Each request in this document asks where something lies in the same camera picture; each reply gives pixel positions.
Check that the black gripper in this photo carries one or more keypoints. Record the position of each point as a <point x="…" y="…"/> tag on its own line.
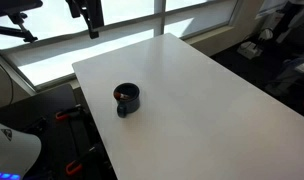
<point x="92" y="11"/>

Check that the red dry-erase marker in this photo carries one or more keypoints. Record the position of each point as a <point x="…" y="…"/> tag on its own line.
<point x="120" y="96"/>

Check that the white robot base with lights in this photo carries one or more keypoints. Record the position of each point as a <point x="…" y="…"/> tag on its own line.
<point x="12" y="150"/>

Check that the dark blue ceramic mug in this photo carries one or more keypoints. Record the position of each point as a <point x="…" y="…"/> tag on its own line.
<point x="132" y="100"/>

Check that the black robot stand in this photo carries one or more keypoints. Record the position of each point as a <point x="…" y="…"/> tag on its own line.
<point x="52" y="133"/>

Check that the white power strip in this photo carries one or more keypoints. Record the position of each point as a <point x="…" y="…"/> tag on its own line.
<point x="249" y="50"/>

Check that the grey office chair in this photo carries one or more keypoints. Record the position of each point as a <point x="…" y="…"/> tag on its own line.
<point x="292" y="71"/>

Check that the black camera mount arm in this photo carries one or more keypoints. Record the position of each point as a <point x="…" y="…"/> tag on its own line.
<point x="15" y="16"/>

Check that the grey window frame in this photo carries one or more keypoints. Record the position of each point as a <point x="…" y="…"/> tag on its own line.
<point x="160" y="16"/>

